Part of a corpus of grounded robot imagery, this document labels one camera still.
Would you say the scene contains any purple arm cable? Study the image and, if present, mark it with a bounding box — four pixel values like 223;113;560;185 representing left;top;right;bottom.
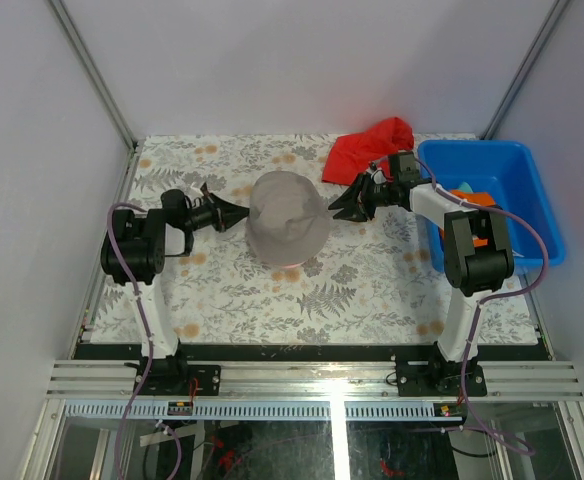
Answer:
371;154;550;457
107;201;185;480

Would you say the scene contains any teal bucket hat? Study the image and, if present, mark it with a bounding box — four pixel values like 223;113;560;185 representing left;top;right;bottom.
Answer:
455;182;474;195

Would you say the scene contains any aluminium corner frame post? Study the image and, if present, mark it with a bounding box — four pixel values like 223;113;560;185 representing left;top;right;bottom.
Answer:
45;0;138;151

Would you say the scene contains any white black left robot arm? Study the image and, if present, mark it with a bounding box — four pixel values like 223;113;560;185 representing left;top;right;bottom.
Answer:
100;185;249;360

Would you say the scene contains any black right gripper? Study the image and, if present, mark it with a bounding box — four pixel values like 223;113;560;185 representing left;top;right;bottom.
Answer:
329;172;398;224

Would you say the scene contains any pink bucket hat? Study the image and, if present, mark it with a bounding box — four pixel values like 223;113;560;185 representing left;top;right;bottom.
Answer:
279;260;307;269

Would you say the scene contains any orange hat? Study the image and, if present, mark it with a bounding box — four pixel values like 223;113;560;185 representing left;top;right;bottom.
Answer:
450;189;497;247

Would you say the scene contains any grey bucket hat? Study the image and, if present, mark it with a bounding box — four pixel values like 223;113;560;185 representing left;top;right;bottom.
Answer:
246;171;331;267

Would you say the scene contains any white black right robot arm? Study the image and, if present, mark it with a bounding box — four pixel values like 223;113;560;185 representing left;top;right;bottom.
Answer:
213;152;515;395

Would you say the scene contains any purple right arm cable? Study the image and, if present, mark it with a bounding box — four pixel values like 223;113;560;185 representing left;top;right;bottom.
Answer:
371;154;550;457

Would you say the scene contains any blue plastic bin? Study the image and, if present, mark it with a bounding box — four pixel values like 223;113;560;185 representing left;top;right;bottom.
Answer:
418;140;566;267

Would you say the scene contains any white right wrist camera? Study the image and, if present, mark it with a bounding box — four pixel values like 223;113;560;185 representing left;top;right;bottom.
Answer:
366;160;387;185

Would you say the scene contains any right aluminium corner post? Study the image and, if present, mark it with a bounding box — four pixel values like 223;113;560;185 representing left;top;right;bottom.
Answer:
479;0;573;140

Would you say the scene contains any red cloth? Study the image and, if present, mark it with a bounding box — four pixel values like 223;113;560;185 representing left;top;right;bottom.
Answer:
322;117;415;186

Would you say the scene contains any floral patterned table mat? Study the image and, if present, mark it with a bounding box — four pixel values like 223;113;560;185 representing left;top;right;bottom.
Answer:
87;132;539;346

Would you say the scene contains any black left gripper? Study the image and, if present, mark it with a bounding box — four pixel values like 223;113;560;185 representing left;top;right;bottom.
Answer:
182;190;251;232

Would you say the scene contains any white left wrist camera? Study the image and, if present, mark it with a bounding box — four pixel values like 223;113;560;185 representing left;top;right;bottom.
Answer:
189;184;202;196

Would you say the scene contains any white slotted cable duct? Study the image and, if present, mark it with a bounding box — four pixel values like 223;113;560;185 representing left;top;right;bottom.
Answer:
66;399;467;422

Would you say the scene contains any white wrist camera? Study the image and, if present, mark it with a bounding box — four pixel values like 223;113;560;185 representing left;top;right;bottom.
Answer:
189;184;202;196
366;160;387;185

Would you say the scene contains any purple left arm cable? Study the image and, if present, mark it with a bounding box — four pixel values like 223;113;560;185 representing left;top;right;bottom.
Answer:
107;201;185;480

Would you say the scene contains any aluminium mounting rail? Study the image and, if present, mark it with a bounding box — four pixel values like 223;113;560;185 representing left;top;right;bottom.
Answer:
46;360;584;402

